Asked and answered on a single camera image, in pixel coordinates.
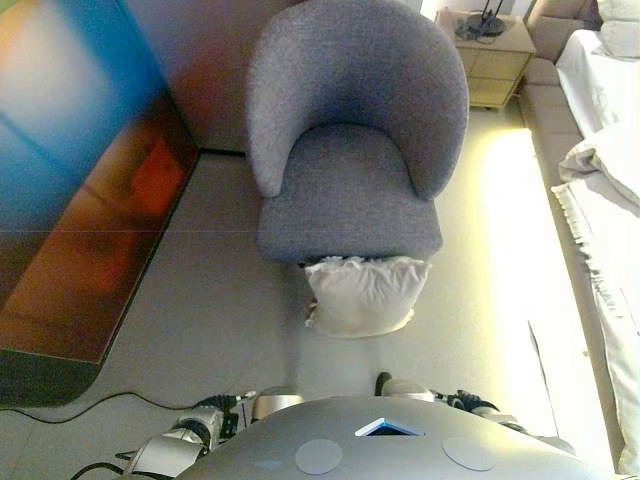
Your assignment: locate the white ruffled cushion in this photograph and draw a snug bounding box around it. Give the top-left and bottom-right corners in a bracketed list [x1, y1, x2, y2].
[303, 255, 433, 339]

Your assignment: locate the grey fabric armchair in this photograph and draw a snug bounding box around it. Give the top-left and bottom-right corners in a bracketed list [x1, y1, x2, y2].
[243, 0, 471, 266]

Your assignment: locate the silver left robot leg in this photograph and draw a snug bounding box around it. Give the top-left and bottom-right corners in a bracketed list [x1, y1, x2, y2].
[251, 384, 305, 421]

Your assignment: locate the silver robot leg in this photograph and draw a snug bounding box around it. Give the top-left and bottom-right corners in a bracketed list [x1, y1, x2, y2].
[251, 384, 305, 421]
[374, 370, 436, 403]

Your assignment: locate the silver right robot leg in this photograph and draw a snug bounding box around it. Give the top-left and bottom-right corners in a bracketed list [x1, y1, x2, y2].
[374, 370, 436, 403]

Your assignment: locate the grey robot torso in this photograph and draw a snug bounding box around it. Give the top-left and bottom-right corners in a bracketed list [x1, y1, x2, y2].
[174, 397, 616, 480]

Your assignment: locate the large flat screen television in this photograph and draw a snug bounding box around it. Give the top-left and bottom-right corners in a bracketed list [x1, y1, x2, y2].
[0, 0, 201, 409]

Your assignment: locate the light wooden nightstand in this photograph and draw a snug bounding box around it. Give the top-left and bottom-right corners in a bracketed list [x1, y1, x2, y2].
[433, 8, 537, 111]

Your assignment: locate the black lamp base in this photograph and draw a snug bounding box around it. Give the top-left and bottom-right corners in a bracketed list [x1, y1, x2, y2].
[453, 0, 506, 40]

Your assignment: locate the pale fringed blanket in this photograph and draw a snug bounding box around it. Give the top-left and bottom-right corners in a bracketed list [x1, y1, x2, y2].
[549, 138, 640, 476]

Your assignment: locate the white bed mattress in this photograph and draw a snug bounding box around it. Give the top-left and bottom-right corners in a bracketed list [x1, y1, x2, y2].
[554, 28, 640, 166]

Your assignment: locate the white bed pillow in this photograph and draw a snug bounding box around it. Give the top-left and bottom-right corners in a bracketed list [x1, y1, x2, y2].
[597, 0, 640, 60]

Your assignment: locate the thin black floor wire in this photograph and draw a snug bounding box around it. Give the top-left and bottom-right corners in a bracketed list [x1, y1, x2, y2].
[527, 319, 561, 436]

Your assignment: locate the beige upholstered bed frame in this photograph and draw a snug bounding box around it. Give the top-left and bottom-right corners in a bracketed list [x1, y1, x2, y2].
[519, 0, 640, 476]

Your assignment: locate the black floor cable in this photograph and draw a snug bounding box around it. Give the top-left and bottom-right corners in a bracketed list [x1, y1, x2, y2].
[0, 391, 201, 425]

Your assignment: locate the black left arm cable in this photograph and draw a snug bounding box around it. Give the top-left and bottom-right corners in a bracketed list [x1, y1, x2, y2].
[69, 452, 136, 480]

